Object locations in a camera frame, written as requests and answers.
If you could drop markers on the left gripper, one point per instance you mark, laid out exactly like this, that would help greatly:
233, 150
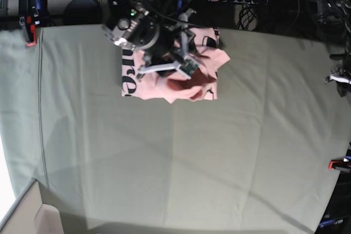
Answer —
342, 79

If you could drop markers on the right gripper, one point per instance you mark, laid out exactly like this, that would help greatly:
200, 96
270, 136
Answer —
169, 48

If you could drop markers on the pink t-shirt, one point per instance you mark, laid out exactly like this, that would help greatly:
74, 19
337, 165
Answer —
201, 86

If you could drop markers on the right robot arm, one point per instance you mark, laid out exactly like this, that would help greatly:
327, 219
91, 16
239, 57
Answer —
133, 23

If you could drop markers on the red black table clamp right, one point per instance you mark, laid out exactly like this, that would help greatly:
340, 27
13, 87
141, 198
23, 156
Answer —
341, 165

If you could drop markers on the red black table clamp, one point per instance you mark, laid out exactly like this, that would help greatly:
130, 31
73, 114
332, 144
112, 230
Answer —
28, 29
341, 165

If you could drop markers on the green table cloth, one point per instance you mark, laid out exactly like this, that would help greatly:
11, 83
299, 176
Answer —
253, 161

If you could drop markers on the red black table clamp left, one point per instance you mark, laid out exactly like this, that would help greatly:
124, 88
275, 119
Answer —
28, 29

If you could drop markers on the beige cardboard box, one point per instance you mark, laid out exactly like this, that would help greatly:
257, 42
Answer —
29, 214

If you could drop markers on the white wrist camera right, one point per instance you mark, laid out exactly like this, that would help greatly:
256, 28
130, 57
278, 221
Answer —
188, 67

